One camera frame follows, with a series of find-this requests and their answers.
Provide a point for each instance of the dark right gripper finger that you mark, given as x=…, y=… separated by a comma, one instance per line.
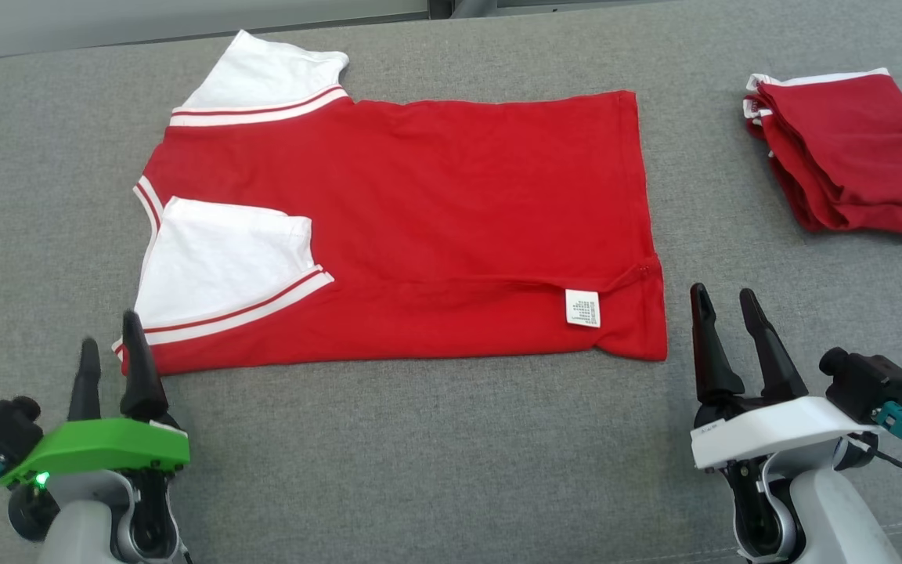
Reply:
x=776, y=364
x=713, y=360

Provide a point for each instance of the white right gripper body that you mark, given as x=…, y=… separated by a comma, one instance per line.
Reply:
x=780, y=427

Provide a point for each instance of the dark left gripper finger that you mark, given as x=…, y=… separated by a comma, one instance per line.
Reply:
x=142, y=384
x=85, y=392

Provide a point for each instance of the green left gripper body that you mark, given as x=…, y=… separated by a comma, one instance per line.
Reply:
x=99, y=446

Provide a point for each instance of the red shorts white stripes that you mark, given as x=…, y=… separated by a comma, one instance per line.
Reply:
x=858, y=157

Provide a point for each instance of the red shirt white sleeves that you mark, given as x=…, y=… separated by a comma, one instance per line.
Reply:
x=459, y=196

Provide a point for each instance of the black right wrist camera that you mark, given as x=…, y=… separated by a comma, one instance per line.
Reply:
x=874, y=384

